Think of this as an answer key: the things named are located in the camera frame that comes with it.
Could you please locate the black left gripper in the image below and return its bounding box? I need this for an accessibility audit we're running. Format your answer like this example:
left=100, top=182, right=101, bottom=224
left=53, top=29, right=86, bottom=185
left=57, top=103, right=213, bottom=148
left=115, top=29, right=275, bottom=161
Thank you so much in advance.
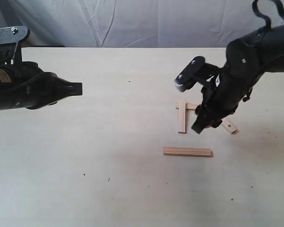
left=0, top=61, right=82, bottom=111

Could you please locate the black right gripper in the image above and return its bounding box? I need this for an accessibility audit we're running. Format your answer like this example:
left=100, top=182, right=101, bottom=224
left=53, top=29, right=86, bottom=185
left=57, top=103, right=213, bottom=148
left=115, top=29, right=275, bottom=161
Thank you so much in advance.
left=191, top=71, right=252, bottom=134

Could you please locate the wooden stick with two holes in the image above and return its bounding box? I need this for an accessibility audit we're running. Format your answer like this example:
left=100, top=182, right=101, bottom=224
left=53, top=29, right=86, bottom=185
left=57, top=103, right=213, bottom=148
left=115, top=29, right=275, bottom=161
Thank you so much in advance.
left=222, top=118, right=238, bottom=134

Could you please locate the plain wooden stick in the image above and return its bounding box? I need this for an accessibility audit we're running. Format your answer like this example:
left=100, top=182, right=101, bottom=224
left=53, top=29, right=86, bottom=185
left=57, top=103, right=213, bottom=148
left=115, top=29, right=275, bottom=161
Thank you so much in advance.
left=176, top=103, right=197, bottom=111

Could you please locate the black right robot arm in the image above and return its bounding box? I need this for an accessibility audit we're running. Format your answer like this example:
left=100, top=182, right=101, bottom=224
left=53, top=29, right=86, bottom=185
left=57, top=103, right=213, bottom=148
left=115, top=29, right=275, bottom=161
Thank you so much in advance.
left=191, top=26, right=284, bottom=134

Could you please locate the white wrinkled backdrop cloth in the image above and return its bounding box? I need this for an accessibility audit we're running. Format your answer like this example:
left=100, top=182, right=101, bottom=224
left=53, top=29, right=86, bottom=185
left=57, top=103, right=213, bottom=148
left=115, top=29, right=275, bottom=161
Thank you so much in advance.
left=0, top=0, right=265, bottom=48

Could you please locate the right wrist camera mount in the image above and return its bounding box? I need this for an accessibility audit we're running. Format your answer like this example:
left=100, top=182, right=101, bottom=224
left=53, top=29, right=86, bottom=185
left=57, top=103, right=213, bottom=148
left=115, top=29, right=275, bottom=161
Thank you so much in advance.
left=174, top=56, right=220, bottom=92

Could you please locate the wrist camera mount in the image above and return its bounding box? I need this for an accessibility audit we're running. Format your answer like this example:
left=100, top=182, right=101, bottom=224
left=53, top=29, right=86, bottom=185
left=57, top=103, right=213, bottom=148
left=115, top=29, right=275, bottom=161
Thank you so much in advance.
left=174, top=56, right=220, bottom=92
left=0, top=26, right=30, bottom=64

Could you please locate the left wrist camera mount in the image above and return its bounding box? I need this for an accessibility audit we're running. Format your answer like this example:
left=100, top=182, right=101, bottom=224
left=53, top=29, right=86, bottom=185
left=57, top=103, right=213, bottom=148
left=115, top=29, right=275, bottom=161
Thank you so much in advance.
left=0, top=26, right=30, bottom=64

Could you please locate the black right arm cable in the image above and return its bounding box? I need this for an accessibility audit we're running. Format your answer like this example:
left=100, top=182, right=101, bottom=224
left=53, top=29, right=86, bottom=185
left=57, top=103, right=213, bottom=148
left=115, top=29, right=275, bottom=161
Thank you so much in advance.
left=251, top=0, right=284, bottom=33

